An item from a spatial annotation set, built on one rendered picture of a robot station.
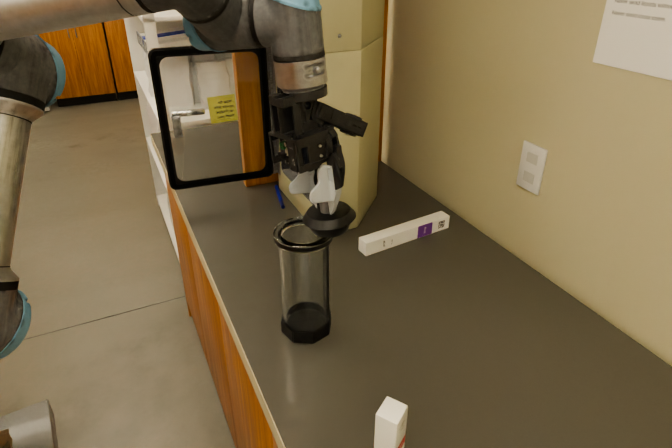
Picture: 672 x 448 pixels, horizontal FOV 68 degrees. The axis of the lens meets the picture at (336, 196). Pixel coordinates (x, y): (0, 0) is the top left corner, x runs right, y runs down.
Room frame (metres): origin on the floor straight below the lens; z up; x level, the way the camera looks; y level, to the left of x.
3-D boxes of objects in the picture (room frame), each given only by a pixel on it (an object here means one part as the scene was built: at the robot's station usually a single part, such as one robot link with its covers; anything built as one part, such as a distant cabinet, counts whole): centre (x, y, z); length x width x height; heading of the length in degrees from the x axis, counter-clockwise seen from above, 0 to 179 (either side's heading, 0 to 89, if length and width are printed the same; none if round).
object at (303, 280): (0.78, 0.06, 1.06); 0.11 x 0.11 x 0.21
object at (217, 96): (1.34, 0.33, 1.19); 0.30 x 0.01 x 0.40; 110
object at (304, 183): (0.75, 0.05, 1.27); 0.06 x 0.03 x 0.09; 132
